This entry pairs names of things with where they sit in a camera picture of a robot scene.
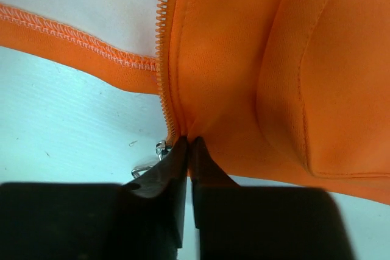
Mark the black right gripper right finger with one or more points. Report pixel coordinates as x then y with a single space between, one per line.
248 222

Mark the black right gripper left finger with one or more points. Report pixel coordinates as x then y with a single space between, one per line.
142 219

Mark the silver zipper pull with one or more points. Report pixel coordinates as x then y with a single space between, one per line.
162 149

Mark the orange zip-up jacket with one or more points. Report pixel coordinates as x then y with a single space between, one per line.
285 90

